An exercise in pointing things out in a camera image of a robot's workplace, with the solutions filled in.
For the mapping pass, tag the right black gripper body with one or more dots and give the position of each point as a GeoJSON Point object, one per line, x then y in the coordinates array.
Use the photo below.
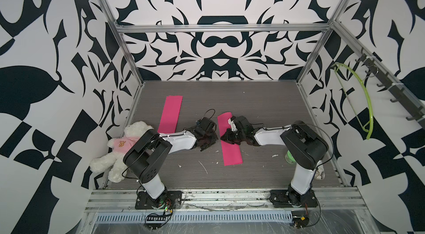
{"type": "Point", "coordinates": [240, 135]}

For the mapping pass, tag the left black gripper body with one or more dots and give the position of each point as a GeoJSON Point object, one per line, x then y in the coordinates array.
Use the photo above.
{"type": "Point", "coordinates": [209, 140]}

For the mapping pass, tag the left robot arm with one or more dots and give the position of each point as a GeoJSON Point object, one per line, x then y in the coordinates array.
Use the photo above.
{"type": "Point", "coordinates": [147, 156]}

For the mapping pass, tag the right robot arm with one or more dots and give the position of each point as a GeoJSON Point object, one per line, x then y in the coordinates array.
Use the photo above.
{"type": "Point", "coordinates": [306, 147]}

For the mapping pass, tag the green lidded jar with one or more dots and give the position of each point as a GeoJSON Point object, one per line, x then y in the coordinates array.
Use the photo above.
{"type": "Point", "coordinates": [289, 158]}

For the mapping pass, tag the patterned cream pouch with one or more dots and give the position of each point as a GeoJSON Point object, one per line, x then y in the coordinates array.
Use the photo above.
{"type": "Point", "coordinates": [320, 173]}

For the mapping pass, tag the white teddy bear pink shirt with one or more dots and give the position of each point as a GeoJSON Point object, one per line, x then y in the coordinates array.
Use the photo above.
{"type": "Point", "coordinates": [120, 147]}

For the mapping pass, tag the left small electronics board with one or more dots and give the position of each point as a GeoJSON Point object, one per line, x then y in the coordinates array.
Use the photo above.
{"type": "Point", "coordinates": [157, 219]}

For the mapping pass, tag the small electronics board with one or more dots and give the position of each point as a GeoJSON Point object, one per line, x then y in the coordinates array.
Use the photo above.
{"type": "Point", "coordinates": [300, 221]}
{"type": "Point", "coordinates": [157, 219]}

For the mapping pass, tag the right small electronics board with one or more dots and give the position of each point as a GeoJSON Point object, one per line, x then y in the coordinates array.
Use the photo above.
{"type": "Point", "coordinates": [300, 221]}

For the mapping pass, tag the green hoop hanger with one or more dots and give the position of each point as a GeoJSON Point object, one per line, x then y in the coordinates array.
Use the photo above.
{"type": "Point", "coordinates": [357, 97]}

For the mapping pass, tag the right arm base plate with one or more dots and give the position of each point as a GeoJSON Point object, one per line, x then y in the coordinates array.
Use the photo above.
{"type": "Point", "coordinates": [292, 199]}

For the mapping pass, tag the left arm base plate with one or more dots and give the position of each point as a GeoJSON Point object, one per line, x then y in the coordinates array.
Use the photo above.
{"type": "Point", "coordinates": [167, 200]}

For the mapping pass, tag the black wall hook rail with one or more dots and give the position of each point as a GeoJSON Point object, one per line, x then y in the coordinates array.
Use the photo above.
{"type": "Point", "coordinates": [389, 82]}

